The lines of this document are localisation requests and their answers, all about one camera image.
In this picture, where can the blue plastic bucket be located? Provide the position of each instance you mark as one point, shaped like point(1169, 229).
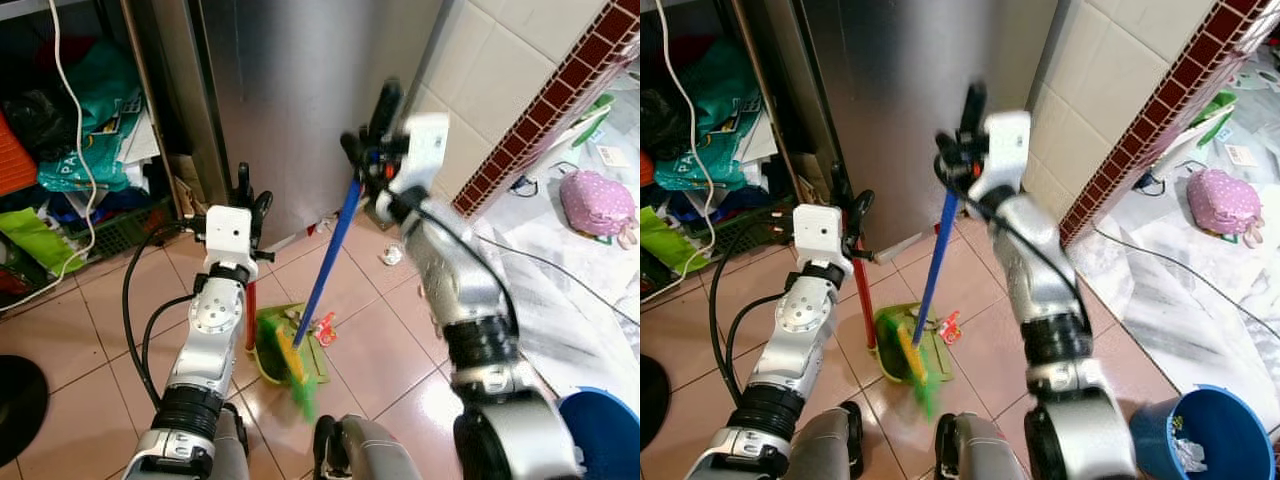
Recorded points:
point(600, 435)
point(1225, 420)

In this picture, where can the dark green plastic crate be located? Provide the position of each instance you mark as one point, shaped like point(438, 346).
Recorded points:
point(745, 232)
point(135, 228)

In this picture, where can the grey robot leg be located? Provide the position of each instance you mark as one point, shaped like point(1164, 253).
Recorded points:
point(985, 450)
point(232, 445)
point(365, 450)
point(825, 445)

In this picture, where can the black round object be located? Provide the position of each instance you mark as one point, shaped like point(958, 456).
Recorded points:
point(652, 400)
point(18, 410)

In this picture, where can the stainless steel fridge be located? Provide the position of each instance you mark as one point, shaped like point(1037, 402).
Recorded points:
point(890, 90)
point(290, 90)

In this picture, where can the orange plastic basket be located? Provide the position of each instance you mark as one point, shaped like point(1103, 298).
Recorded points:
point(14, 155)

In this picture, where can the white crumpled paper in bucket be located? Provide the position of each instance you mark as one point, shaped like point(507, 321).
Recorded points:
point(1188, 455)

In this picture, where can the grey left robot leg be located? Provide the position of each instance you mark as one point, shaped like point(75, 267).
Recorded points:
point(825, 445)
point(232, 445)

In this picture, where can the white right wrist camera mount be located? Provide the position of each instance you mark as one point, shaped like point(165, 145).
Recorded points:
point(1005, 150)
point(422, 150)

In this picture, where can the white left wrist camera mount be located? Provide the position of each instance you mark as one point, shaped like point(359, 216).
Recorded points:
point(228, 235)
point(818, 232)

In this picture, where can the black plastic bag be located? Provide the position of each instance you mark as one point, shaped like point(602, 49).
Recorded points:
point(662, 120)
point(35, 120)

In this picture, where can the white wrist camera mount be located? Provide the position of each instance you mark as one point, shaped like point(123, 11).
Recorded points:
point(228, 235)
point(1005, 150)
point(818, 232)
point(422, 150)

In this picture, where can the pink polka dot bag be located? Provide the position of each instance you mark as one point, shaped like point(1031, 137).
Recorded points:
point(595, 205)
point(1222, 202)

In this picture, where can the teal plastic shopping bag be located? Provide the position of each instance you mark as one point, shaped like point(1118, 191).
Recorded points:
point(100, 100)
point(725, 95)

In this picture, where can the green and white package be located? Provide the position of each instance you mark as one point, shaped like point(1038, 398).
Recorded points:
point(596, 115)
point(1215, 108)

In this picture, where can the clear plastic floor sheet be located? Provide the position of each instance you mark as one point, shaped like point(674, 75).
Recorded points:
point(560, 300)
point(1180, 300)

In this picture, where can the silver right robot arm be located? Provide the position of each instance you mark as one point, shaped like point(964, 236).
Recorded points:
point(450, 280)
point(1045, 280)

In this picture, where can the grey right robot leg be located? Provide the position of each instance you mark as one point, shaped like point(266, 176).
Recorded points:
point(985, 450)
point(365, 450)

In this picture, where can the white crumpled paper ball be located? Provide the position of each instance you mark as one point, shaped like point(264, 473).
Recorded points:
point(392, 255)

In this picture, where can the bright green plastic bag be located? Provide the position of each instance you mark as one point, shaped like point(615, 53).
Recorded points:
point(665, 240)
point(35, 240)

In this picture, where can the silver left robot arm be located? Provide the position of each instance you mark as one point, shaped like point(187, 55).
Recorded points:
point(795, 335)
point(205, 340)

